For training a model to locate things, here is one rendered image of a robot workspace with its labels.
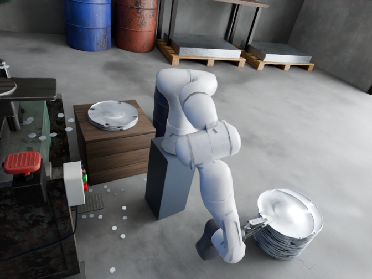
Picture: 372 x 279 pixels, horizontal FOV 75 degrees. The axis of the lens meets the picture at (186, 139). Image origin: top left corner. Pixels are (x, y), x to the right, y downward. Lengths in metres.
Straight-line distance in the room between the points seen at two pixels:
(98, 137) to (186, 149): 0.73
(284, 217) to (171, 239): 0.59
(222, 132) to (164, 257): 0.78
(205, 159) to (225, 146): 0.08
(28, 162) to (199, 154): 0.45
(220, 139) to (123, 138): 0.77
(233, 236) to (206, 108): 0.44
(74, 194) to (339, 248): 1.49
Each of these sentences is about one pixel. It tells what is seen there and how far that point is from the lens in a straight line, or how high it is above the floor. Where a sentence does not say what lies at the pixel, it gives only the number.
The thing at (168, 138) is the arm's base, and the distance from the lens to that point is 1.13.
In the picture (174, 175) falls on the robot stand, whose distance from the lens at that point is 1.20.
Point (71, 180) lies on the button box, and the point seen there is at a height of 0.62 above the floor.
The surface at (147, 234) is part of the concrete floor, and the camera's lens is 1.40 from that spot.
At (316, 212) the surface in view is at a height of 0.24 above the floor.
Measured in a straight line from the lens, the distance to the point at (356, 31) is 5.11.
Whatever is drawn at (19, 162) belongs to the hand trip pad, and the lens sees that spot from 0.67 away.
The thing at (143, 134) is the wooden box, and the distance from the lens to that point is 1.46.
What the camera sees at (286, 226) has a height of 0.25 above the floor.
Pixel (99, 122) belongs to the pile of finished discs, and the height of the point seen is 0.38.
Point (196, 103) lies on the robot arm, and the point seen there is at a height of 0.83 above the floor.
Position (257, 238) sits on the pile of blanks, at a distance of 1.51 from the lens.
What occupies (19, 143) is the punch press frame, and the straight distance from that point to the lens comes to 0.92.
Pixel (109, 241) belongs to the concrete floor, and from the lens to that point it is 1.38.
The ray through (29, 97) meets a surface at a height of 0.78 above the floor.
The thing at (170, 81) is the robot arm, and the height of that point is 0.81.
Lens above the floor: 1.19
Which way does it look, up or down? 36 degrees down
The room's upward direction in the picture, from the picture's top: 12 degrees clockwise
